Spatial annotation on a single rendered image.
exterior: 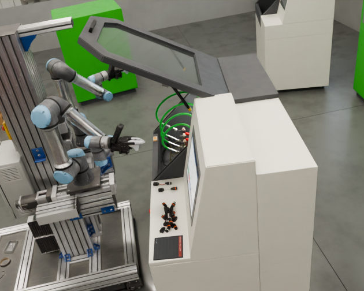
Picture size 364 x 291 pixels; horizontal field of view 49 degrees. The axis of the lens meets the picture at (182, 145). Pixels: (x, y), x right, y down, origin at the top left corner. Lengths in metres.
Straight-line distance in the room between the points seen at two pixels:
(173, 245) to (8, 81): 1.38
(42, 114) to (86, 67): 3.77
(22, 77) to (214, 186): 1.37
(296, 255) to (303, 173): 0.55
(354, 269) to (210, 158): 1.91
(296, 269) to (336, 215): 1.54
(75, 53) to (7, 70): 3.44
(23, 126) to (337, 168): 3.02
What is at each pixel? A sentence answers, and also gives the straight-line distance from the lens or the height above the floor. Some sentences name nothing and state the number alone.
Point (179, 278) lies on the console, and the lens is 2.26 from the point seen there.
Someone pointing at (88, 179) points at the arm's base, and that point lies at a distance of 2.70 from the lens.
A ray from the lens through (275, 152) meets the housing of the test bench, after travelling 1.96.
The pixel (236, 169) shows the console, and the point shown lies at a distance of 1.78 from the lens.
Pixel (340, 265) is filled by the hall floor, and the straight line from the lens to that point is 3.42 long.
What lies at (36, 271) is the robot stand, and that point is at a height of 0.21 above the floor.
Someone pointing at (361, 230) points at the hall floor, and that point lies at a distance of 3.72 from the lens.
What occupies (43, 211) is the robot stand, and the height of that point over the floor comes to 0.96.
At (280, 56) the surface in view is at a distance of 5.53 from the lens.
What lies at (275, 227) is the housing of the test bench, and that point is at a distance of 2.06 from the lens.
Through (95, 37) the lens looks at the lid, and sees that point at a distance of 2.46.
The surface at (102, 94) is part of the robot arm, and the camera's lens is 3.07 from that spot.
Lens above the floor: 2.59
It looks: 33 degrees down
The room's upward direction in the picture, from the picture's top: 9 degrees counter-clockwise
